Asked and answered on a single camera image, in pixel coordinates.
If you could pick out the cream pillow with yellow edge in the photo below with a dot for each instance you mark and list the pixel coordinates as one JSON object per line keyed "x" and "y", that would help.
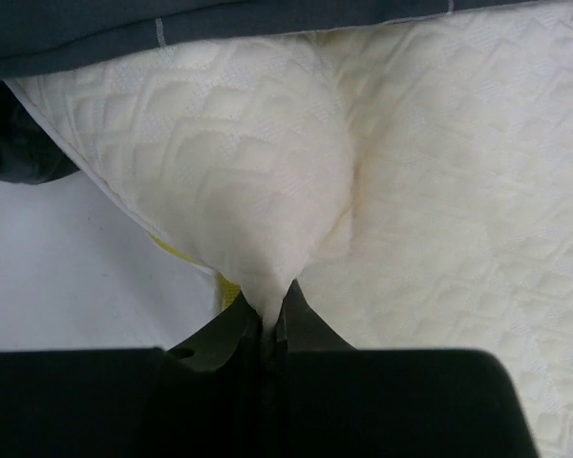
{"x": 416, "y": 179}

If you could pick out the dark plaid pillowcase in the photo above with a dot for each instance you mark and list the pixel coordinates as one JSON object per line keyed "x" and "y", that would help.
{"x": 38, "y": 37}

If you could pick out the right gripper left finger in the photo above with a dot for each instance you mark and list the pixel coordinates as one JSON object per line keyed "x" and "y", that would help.
{"x": 216, "y": 344}

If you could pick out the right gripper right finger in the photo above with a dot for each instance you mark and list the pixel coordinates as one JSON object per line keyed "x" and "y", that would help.
{"x": 300, "y": 329}

